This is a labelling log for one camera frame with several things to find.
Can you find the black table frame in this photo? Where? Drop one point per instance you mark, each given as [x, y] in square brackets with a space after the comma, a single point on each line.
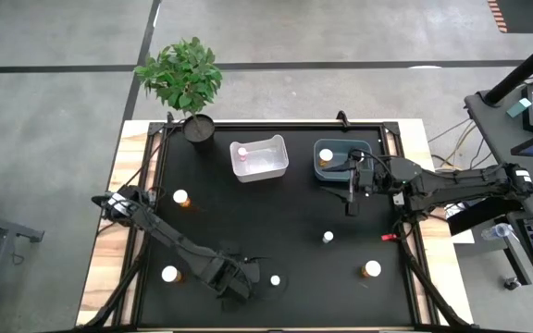
[294, 126]

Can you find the clear water bottle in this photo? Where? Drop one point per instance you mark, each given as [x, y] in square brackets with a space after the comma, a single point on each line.
[498, 231]

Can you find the black angled panel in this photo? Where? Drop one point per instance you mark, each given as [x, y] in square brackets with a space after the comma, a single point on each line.
[484, 213]

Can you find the black caster wheel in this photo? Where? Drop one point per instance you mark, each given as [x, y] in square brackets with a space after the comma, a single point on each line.
[511, 283]

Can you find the small white-capped pill bottle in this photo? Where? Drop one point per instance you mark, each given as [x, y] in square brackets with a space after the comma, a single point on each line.
[327, 237]
[275, 280]

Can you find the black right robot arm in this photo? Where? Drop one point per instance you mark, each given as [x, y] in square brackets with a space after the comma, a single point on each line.
[456, 185]

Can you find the black mat with orange stripes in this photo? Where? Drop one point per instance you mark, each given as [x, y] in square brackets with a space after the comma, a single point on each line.
[525, 14]

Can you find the white plastic bin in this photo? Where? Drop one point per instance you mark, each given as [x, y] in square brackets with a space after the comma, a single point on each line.
[271, 171]

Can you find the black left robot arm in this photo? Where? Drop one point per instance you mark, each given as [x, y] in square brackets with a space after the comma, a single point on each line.
[164, 231]

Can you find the grey side desk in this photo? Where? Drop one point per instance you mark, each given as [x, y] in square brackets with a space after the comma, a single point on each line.
[493, 134]

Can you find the blue plastic bin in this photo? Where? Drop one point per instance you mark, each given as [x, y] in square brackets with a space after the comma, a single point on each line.
[319, 175]

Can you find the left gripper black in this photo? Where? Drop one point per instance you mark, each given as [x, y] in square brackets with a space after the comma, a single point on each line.
[229, 275]

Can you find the small teal box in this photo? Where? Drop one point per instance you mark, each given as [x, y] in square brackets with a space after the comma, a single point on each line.
[519, 107]

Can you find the black clamp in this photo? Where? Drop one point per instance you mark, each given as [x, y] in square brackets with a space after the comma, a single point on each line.
[169, 118]
[342, 118]

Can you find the black pole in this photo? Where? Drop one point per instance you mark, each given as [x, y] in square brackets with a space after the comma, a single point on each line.
[525, 67]

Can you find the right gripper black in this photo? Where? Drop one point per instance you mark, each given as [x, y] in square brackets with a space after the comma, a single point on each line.
[370, 178]

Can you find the potted green plant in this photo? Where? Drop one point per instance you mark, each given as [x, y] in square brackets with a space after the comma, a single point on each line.
[183, 74]

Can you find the small pink pill bottle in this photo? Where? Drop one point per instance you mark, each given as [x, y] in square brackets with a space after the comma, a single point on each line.
[242, 152]

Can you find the black frame strut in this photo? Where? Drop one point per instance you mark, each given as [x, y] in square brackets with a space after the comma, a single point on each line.
[123, 282]
[426, 287]

